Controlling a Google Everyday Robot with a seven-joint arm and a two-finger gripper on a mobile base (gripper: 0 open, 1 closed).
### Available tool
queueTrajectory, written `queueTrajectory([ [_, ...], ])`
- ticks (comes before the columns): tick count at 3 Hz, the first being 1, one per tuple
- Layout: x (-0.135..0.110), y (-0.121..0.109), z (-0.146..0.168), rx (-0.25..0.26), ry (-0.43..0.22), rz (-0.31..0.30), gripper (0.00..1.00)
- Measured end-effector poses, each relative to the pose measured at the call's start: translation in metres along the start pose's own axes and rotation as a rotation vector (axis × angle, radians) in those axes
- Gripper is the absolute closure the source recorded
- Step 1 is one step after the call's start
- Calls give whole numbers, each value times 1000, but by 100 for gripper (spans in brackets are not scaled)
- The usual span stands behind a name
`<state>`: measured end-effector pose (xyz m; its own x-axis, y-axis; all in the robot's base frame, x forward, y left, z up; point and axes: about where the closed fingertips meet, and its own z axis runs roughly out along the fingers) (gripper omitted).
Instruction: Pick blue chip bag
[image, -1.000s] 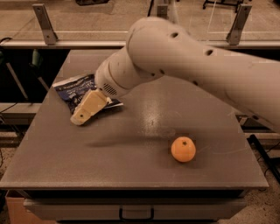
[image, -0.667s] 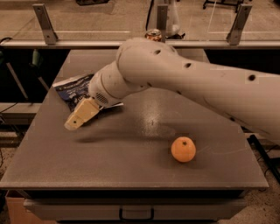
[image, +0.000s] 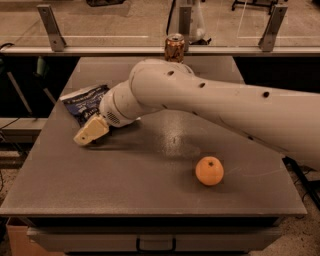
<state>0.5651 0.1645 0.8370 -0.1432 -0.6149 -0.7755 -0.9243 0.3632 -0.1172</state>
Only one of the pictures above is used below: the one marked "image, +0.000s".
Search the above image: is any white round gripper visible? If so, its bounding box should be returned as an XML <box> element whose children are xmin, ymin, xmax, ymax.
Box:
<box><xmin>73</xmin><ymin>81</ymin><xmax>158</xmax><ymax>146</ymax></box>

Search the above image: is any blue Kettle chip bag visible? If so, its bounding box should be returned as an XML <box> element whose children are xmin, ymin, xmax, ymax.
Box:
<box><xmin>60</xmin><ymin>84</ymin><xmax>109</xmax><ymax>126</ymax></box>

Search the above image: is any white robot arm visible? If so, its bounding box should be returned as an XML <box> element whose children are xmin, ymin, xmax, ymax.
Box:
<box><xmin>74</xmin><ymin>59</ymin><xmax>320</xmax><ymax>170</ymax></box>

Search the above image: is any brown soda can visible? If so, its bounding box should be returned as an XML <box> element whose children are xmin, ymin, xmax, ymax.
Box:
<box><xmin>164</xmin><ymin>33</ymin><xmax>185</xmax><ymax>63</ymax></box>

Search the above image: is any grey table drawer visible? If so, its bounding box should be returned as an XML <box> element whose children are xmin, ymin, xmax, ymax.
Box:
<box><xmin>27</xmin><ymin>227</ymin><xmax>281</xmax><ymax>253</ymax></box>

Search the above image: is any orange fruit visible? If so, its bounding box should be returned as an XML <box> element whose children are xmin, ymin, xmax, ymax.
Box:
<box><xmin>195</xmin><ymin>156</ymin><xmax>224</xmax><ymax>186</ymax></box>

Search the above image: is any black stand leg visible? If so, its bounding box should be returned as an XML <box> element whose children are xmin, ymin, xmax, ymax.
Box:
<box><xmin>282</xmin><ymin>157</ymin><xmax>320</xmax><ymax>211</ymax></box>

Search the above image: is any left metal bracket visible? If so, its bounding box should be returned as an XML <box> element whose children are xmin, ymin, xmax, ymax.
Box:
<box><xmin>37</xmin><ymin>4</ymin><xmax>66</xmax><ymax>52</ymax></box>

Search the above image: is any metal bracket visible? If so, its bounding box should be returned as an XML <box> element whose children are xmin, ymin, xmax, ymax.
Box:
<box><xmin>37</xmin><ymin>4</ymin><xmax>66</xmax><ymax>52</ymax></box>
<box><xmin>258</xmin><ymin>4</ymin><xmax>288</xmax><ymax>52</ymax></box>
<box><xmin>179</xmin><ymin>6</ymin><xmax>192</xmax><ymax>52</ymax></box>

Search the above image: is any horizontal metal rail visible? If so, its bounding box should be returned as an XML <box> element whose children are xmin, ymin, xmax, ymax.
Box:
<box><xmin>0</xmin><ymin>46</ymin><xmax>320</xmax><ymax>57</ymax></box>

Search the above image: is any black drawer handle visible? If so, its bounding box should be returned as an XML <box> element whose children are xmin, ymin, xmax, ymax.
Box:
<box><xmin>135</xmin><ymin>236</ymin><xmax>176</xmax><ymax>253</ymax></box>

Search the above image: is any middle metal bracket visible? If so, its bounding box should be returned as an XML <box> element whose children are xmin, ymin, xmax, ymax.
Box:
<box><xmin>179</xmin><ymin>6</ymin><xmax>192</xmax><ymax>52</ymax></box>

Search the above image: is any right metal bracket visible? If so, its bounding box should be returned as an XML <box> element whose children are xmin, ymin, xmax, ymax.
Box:
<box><xmin>258</xmin><ymin>4</ymin><xmax>288</xmax><ymax>52</ymax></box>

